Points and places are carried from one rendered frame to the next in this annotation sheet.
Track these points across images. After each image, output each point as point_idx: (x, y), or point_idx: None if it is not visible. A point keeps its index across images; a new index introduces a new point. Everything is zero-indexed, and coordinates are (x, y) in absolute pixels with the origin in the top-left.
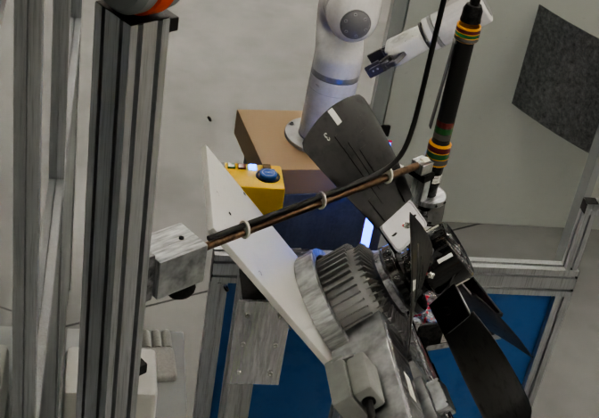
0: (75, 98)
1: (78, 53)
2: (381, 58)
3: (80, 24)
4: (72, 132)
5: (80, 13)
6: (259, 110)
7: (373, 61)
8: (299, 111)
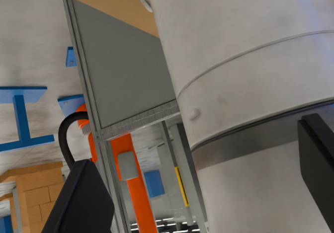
0: (115, 74)
1: (97, 110)
2: (77, 224)
3: (112, 136)
4: (141, 48)
5: (104, 144)
6: (158, 37)
7: (96, 189)
8: (105, 8)
